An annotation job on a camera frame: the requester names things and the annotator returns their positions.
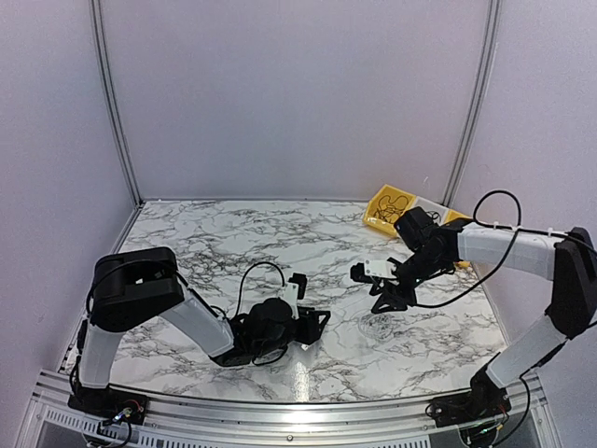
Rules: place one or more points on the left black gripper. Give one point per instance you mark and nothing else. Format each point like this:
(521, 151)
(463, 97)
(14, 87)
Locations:
(312, 332)

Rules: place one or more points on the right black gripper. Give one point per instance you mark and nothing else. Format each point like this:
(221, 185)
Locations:
(398, 300)

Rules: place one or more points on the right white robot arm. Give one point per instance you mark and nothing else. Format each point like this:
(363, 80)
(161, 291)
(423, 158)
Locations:
(561, 263)

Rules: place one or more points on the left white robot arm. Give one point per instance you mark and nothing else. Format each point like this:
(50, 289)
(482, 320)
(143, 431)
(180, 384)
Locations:
(131, 288)

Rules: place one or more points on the yellow bin left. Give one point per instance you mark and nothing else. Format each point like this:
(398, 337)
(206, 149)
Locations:
(386, 207)

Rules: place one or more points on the yellow bin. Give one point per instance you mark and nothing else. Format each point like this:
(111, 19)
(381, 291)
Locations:
(386, 207)
(450, 217)

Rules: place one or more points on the white bin middle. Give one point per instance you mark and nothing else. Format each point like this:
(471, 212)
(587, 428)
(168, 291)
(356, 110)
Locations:
(436, 211)

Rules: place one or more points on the yellow bin right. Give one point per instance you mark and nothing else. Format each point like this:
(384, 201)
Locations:
(450, 217)

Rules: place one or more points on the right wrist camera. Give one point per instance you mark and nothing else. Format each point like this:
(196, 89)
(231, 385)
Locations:
(367, 271)

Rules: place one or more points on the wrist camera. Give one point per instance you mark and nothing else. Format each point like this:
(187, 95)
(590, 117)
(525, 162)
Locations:
(367, 271)
(294, 292)

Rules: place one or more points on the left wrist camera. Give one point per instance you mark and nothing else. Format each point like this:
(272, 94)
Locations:
(294, 292)

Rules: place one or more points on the aluminium front rail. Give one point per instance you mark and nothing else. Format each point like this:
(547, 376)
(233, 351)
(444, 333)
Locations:
(178, 421)

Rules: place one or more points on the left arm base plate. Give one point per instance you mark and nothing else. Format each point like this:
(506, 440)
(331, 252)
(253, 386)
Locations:
(116, 410)

